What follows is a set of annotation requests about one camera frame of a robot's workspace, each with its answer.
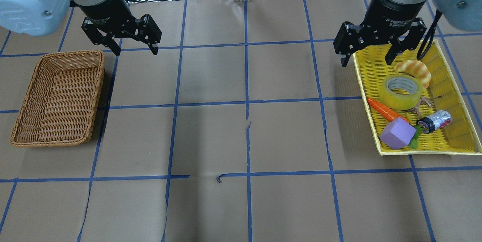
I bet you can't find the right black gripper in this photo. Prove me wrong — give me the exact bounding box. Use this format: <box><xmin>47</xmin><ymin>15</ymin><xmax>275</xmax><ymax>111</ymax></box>
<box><xmin>333</xmin><ymin>0</ymin><xmax>427</xmax><ymax>67</ymax></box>

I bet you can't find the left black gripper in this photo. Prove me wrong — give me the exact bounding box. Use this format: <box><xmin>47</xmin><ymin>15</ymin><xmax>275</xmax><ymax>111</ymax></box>
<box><xmin>79</xmin><ymin>0</ymin><xmax>162</xmax><ymax>56</ymax></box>

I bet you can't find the yellow tape roll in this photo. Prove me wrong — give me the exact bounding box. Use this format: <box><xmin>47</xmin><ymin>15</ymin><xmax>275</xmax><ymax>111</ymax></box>
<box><xmin>378</xmin><ymin>74</ymin><xmax>425</xmax><ymax>111</ymax></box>

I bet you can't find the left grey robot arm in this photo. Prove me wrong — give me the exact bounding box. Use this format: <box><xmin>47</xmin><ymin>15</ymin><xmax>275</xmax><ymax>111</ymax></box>
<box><xmin>0</xmin><ymin>0</ymin><xmax>162</xmax><ymax>56</ymax></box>

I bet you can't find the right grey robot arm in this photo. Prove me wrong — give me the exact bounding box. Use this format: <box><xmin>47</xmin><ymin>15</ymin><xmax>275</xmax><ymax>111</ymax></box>
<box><xmin>333</xmin><ymin>0</ymin><xmax>482</xmax><ymax>67</ymax></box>

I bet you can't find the toy croissant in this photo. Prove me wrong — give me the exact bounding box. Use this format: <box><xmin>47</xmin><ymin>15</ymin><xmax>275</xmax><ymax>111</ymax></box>
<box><xmin>394</xmin><ymin>60</ymin><xmax>432</xmax><ymax>89</ymax></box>

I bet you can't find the toy carrot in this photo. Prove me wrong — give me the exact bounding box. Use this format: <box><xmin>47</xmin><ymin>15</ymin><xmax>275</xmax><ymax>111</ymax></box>
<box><xmin>366</xmin><ymin>97</ymin><xmax>410</xmax><ymax>123</ymax></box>

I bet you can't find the brown toy lion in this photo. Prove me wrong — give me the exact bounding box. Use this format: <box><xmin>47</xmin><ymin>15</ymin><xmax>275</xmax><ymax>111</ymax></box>
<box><xmin>405</xmin><ymin>96</ymin><xmax>442</xmax><ymax>117</ymax></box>

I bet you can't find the purple foam cube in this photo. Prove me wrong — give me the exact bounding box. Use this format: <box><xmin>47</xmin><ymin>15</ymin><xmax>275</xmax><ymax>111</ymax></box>
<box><xmin>379</xmin><ymin>117</ymin><xmax>416</xmax><ymax>150</ymax></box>

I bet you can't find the small silver can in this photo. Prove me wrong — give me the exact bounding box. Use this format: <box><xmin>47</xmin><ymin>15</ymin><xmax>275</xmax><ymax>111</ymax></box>
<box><xmin>415</xmin><ymin>110</ymin><xmax>453</xmax><ymax>134</ymax></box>

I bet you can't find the brown wicker basket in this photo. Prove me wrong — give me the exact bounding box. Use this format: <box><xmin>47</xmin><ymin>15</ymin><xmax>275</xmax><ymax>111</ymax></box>
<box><xmin>10</xmin><ymin>50</ymin><xmax>105</xmax><ymax>148</ymax></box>

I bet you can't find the yellow plastic basket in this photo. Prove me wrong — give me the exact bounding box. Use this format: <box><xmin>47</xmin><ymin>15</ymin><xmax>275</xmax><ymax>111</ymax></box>
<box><xmin>352</xmin><ymin>40</ymin><xmax>482</xmax><ymax>156</ymax></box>

